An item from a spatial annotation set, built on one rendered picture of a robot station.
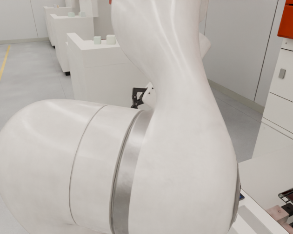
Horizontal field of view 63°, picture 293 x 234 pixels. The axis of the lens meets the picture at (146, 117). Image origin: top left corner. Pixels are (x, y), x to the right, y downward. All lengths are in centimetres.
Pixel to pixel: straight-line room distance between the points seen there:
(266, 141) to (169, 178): 114
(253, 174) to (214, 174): 75
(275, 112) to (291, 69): 21
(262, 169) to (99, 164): 82
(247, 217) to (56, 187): 47
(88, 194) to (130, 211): 3
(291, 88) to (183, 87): 98
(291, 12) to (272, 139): 55
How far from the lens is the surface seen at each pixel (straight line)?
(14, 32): 809
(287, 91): 117
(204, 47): 74
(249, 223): 59
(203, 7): 64
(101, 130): 20
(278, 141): 125
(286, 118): 119
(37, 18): 803
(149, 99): 71
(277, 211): 71
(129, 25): 24
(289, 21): 109
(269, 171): 97
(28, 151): 22
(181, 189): 17
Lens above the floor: 139
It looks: 29 degrees down
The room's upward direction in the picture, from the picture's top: straight up
